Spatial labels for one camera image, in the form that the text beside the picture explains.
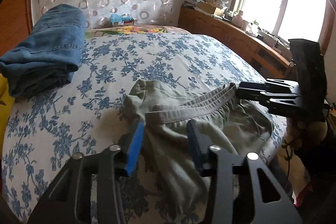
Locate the cardboard box on cabinet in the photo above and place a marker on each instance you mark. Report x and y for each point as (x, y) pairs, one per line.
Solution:
(210, 9)

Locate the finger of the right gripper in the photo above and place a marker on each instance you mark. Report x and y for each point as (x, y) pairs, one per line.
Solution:
(261, 95)
(252, 85)

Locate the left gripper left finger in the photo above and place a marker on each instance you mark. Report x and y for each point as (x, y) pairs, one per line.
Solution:
(130, 147)

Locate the folded blue jeans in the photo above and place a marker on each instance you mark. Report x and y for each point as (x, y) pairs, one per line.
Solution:
(51, 54)

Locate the pink bottle on sill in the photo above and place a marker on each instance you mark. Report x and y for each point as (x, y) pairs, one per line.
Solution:
(238, 20)

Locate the wooden slatted wardrobe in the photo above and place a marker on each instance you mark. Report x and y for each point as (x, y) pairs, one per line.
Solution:
(16, 23)

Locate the grey-green shorts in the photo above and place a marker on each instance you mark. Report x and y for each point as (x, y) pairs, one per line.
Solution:
(179, 127)

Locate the colourful floral blanket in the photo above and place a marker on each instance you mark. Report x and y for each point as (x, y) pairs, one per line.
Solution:
(137, 29)

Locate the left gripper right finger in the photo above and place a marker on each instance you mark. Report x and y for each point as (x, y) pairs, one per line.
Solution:
(201, 149)

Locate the yellow plush toy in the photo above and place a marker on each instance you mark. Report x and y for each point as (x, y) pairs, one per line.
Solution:
(6, 106)

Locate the long wooden cabinet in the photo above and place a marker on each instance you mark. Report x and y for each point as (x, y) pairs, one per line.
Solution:
(255, 52)

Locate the blue floral bed sheet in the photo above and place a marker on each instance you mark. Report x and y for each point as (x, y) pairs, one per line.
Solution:
(86, 115)

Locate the person's right hand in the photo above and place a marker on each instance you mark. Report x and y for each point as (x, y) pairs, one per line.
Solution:
(304, 132)

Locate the cardboard box with blue bag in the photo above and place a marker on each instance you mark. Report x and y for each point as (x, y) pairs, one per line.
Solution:
(122, 20)

